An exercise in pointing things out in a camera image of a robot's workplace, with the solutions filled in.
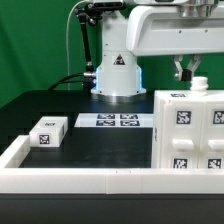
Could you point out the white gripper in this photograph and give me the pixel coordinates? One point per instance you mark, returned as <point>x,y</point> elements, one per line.
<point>154,31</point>

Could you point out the white cabinet door panel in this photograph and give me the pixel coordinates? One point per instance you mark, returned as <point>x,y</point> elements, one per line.
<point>212,136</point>
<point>180,133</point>

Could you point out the white cabinet body box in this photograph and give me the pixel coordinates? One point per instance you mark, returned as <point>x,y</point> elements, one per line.
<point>198,91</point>

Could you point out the white cabinet top block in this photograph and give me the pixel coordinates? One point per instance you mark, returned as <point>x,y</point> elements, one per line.
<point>49,131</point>

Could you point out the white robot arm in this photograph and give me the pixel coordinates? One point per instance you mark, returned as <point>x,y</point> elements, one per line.
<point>118,77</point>

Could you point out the white marker base plate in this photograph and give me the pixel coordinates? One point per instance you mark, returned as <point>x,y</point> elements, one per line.
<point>114,120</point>

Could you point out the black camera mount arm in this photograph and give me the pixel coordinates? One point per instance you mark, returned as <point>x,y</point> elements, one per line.
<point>88,15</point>

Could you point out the white U-shaped fence frame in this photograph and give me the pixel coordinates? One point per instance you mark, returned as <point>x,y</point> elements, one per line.
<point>16,179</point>

